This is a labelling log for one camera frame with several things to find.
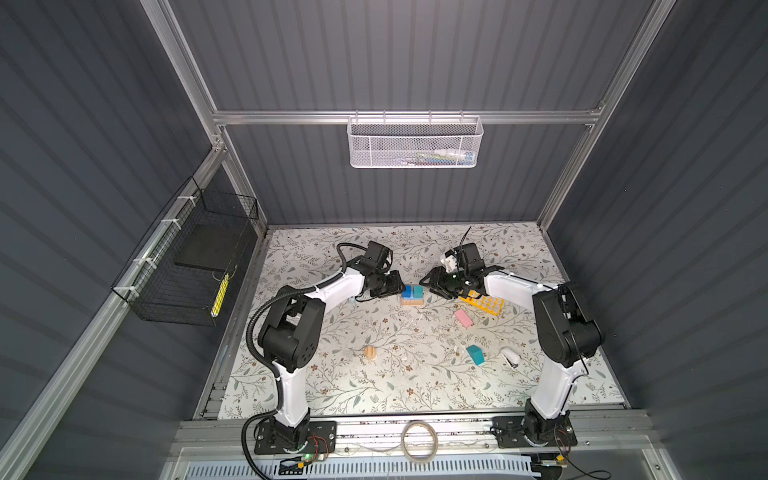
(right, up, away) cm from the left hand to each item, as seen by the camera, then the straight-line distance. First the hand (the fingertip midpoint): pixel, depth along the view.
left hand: (402, 287), depth 94 cm
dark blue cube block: (+2, -2, +4) cm, 5 cm away
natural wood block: (+4, -5, +4) cm, 8 cm away
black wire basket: (-56, +6, -23) cm, 60 cm away
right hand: (+8, 0, 0) cm, 8 cm away
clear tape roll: (+8, -35, -22) cm, 42 cm away
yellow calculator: (+28, -5, +2) cm, 28 cm away
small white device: (+31, -18, -12) cm, 37 cm away
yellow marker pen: (-44, +2, -25) cm, 50 cm away
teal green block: (+22, -19, -8) cm, 29 cm away
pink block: (+19, -9, -1) cm, 22 cm away
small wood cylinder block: (-10, -18, -9) cm, 22 cm away
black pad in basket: (-49, +13, -21) cm, 54 cm away
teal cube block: (+5, -1, +2) cm, 6 cm away
